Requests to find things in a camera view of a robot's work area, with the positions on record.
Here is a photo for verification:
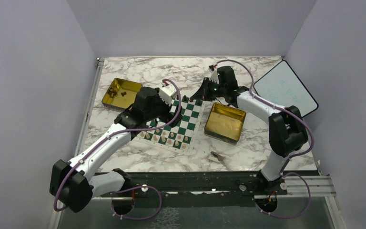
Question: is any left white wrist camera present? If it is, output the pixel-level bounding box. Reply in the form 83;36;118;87
159;85;177;106

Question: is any purple cable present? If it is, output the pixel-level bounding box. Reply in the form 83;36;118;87
53;79;183;221
216;59;315;219

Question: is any light wooden chess pieces row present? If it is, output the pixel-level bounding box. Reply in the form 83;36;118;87
136;126;194;151

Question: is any aluminium frame rail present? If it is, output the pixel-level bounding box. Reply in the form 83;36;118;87
47;57;106;229

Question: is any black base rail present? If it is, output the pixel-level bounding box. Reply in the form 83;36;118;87
99;170;304;209

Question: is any gold tin with dark pieces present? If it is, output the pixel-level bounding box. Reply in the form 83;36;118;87
102;78;142;110

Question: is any small wooden piece on table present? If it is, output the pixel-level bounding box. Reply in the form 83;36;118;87
209;151;224;163

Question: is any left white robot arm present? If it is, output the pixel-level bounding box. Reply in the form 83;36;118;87
49;84;182;213

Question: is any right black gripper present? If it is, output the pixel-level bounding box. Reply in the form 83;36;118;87
192;78;226;102

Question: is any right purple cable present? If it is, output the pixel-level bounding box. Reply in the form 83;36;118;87
216;59;315;219

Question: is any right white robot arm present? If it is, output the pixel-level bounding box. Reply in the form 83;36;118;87
190;66;308;194

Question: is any dark brown rook piece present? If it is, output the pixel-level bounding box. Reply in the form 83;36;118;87
195;100;202;106

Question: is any empty gold tin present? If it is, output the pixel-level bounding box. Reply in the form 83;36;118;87
204;103;246;145

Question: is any green and white chessboard mat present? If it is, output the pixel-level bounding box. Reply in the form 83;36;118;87
134;99;204;156

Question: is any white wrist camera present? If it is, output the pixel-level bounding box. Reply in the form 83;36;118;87
159;85;177;106
209;64;219;83

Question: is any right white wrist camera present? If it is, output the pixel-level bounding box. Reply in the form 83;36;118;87
209;64;219;83

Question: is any white tablet whiteboard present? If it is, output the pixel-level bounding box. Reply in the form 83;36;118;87
254;60;319;117

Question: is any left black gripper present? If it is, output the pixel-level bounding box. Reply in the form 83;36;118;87
145;88;184;127

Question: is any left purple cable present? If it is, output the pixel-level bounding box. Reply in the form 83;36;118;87
53;79;183;221

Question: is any dark pawn cluster in tin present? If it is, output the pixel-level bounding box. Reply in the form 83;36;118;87
108;88;118;98

